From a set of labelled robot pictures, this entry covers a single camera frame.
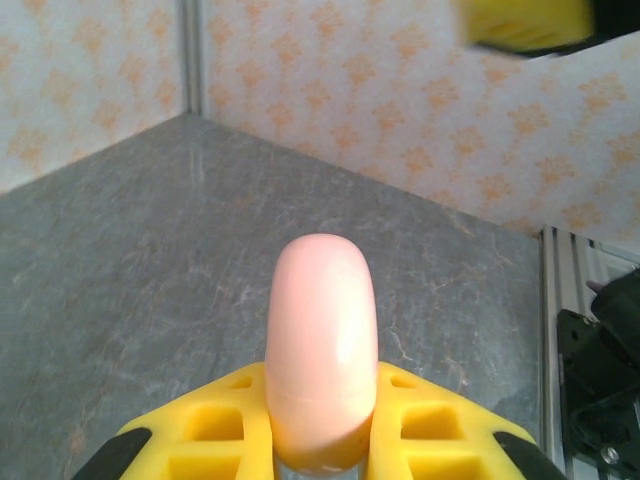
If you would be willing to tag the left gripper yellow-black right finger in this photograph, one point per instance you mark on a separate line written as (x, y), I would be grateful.
(440, 430)

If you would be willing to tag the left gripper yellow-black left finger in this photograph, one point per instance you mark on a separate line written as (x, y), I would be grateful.
(200, 430)

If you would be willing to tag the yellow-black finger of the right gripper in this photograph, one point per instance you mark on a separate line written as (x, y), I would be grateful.
(525, 22)

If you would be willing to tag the pink round charging case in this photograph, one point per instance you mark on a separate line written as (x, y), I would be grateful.
(320, 325)

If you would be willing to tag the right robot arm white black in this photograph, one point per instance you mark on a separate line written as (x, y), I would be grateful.
(600, 375)

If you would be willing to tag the aluminium mounting rail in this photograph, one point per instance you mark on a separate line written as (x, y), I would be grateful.
(550, 350)

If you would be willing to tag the aluminium corner post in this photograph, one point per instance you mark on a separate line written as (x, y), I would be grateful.
(192, 50)

